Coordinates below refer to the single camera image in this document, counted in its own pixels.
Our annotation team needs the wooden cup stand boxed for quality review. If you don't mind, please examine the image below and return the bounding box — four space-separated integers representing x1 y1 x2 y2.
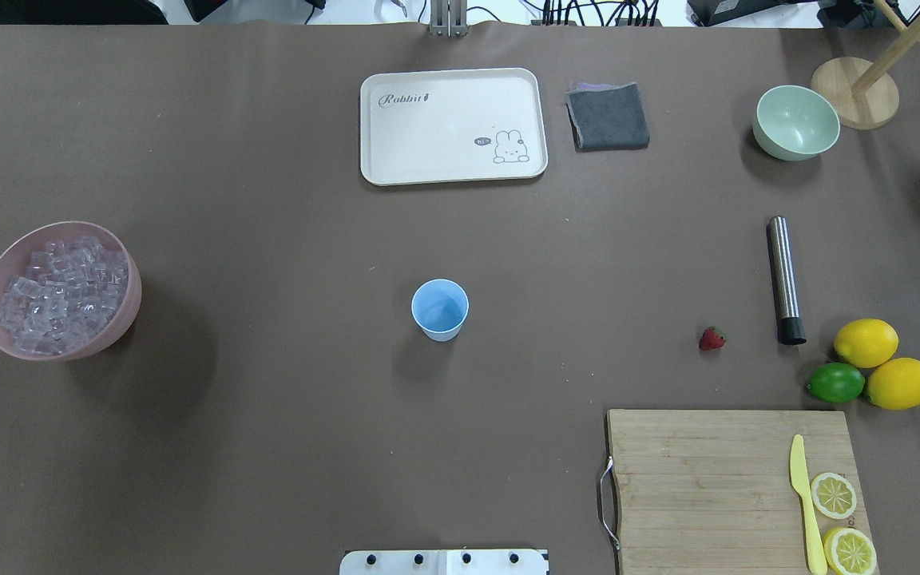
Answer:
811 1 920 130

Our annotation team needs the cream rabbit tray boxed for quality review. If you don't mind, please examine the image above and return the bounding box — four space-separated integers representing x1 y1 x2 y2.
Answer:
360 68 549 186

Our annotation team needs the yellow plastic knife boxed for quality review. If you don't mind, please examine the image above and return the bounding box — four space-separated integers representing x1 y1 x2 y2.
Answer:
788 434 828 574

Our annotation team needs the steel muddler black tip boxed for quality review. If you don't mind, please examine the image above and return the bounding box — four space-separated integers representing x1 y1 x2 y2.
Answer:
767 216 807 346

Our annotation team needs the yellow lemon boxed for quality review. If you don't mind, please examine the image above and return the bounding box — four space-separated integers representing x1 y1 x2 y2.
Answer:
833 318 899 369
865 358 920 410

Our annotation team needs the light blue cup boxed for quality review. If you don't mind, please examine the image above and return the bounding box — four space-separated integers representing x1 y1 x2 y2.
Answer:
411 278 470 342

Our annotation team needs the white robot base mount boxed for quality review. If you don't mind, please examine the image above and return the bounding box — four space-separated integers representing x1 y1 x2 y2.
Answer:
339 547 550 574

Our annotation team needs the upper lemon slice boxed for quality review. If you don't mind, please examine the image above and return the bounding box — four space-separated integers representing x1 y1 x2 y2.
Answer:
810 472 858 520

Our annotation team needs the lemon slice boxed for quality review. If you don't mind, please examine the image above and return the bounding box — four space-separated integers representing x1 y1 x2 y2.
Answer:
823 527 878 574
810 472 858 520

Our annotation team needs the red strawberry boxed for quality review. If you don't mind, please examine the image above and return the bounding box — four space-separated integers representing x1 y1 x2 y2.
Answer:
698 325 728 351

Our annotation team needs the pink bowl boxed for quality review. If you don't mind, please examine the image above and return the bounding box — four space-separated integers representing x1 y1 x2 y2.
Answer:
0 220 142 363

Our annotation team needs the green lime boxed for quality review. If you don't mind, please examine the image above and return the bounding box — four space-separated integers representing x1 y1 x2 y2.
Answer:
806 363 866 404

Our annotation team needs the upper yellow lemon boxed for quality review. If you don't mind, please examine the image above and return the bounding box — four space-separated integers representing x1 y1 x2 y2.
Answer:
833 318 899 369

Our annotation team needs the lower lemon slice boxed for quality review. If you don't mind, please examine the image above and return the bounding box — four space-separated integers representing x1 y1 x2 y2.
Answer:
823 527 878 574

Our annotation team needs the grey folded cloth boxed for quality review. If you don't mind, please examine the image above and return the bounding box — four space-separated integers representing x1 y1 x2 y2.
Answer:
565 81 651 152

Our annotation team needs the bamboo cutting board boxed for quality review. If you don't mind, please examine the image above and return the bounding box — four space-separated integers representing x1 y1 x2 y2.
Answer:
605 409 861 574

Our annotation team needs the light green bowl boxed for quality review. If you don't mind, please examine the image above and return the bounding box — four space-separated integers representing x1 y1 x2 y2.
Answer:
752 85 841 161

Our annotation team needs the clear ice cubes pile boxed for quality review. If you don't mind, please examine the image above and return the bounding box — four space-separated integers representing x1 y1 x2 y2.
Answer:
0 234 131 357

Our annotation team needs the lower yellow lemon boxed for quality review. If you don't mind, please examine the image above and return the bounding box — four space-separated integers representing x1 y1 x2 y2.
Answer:
865 358 920 410

